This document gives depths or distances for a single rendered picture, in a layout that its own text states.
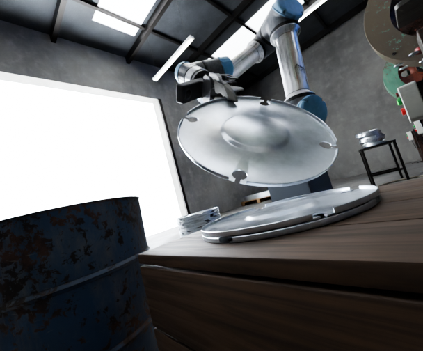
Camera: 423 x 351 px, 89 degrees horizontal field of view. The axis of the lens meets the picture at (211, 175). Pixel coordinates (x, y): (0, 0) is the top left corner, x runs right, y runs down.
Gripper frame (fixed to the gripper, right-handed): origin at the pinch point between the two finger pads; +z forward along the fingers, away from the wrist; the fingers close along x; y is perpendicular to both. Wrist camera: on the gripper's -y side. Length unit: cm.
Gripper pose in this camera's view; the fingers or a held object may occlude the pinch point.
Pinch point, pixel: (230, 102)
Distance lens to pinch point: 52.2
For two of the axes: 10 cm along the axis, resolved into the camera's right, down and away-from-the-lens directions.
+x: -0.8, 8.2, 5.6
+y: 8.9, -2.0, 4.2
